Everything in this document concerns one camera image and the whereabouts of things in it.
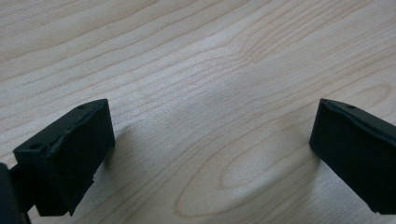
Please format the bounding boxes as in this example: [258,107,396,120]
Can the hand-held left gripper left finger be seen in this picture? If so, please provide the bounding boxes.
[12,98,117,217]

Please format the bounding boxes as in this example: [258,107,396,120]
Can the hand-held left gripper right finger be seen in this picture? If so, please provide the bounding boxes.
[308,98,396,216]

